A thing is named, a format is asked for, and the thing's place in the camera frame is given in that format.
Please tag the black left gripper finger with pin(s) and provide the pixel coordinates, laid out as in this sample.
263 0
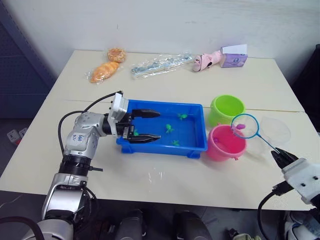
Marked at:
146 139
147 113

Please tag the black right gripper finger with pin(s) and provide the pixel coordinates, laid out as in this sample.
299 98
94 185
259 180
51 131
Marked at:
280 160
287 156

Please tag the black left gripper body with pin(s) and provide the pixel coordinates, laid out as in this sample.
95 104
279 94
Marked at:
125 126

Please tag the pink toy fish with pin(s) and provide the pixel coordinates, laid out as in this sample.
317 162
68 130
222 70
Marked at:
240 126

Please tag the blue hand fishing net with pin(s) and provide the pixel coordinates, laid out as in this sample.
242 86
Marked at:
250 117

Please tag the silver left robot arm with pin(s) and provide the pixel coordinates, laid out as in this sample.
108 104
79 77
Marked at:
80 140

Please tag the green toy fish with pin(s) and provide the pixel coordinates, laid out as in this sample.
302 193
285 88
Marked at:
169 128
182 116
175 143
136 132

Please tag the blue plastic tub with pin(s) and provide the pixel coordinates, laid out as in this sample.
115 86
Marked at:
185 147

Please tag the pink plastic bucket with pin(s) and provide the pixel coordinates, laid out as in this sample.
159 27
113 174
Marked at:
225 147

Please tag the green plastic bucket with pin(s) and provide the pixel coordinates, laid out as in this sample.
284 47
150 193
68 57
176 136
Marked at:
226 106

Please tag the pink plush toy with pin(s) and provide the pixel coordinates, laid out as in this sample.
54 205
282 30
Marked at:
206 61

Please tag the clear bag of skewers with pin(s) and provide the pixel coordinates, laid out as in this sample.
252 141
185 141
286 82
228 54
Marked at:
160 65

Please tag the croissant in clear wrapper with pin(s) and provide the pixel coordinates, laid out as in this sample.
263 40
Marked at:
105 71

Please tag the round bread in wrapper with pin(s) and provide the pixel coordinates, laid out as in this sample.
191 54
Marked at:
116 55

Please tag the dark rounded shape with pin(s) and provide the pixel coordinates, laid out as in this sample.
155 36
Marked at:
131 225
191 226

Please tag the purple tissue box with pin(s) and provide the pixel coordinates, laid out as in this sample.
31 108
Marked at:
233 60

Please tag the dark blue metal cabinet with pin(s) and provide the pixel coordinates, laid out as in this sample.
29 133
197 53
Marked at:
17 75

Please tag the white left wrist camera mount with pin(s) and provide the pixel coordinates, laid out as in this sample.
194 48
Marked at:
119 107

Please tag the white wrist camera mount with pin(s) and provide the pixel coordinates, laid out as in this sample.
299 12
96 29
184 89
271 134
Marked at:
119 107
303 177

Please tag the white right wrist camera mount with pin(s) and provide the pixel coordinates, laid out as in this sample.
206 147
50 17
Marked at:
303 177

